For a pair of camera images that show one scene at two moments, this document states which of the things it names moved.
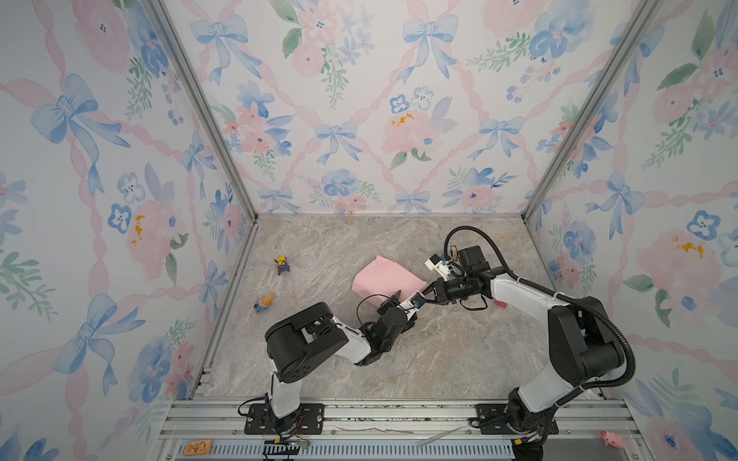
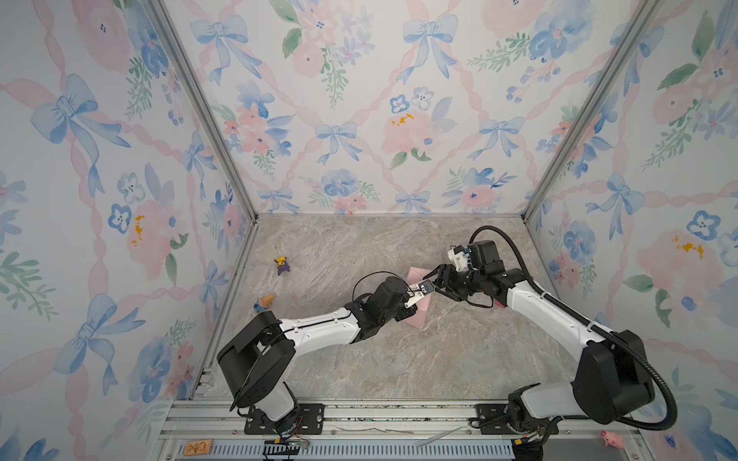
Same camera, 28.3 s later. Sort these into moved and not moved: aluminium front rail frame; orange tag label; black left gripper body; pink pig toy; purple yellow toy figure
Moved: black left gripper body
Not moved: pink pig toy; orange tag label; purple yellow toy figure; aluminium front rail frame
